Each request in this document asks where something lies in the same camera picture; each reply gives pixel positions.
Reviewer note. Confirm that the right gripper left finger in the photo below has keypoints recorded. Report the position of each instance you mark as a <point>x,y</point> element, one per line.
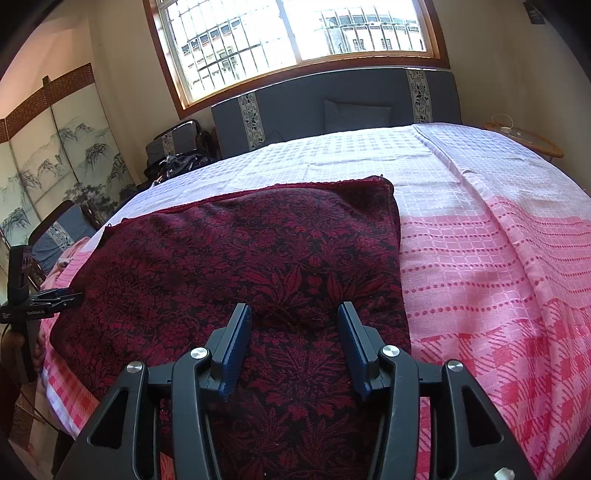
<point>119,440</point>

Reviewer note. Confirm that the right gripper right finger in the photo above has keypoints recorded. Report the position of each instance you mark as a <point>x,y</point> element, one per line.
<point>469,437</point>

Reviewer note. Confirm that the dark red patterned sweater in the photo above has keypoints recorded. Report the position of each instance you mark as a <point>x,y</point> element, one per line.
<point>158,285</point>

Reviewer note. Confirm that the pile of dark clothes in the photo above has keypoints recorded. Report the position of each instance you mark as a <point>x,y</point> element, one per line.
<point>173,166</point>

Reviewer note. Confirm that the wooden armchair blue cushion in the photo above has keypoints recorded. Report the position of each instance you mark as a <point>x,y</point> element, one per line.
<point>61,229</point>

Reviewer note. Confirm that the painted folding screen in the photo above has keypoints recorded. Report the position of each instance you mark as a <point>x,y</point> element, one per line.
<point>57,145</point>

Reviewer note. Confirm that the pink checked bed sheet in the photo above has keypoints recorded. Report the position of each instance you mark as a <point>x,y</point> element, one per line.
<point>494,261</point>

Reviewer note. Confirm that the wooden armchair grey cushion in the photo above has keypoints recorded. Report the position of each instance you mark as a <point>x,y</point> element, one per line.
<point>178,139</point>

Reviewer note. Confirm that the round glass side table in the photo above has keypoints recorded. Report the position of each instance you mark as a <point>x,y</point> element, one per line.
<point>537,143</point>

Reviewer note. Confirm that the grey square cushion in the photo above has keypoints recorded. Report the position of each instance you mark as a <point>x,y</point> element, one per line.
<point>341,117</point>

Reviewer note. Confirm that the window with wooden frame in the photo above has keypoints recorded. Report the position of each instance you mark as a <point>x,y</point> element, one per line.
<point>212,50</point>

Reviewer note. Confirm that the dark wall plate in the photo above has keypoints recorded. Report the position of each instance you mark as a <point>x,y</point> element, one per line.
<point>534,14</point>

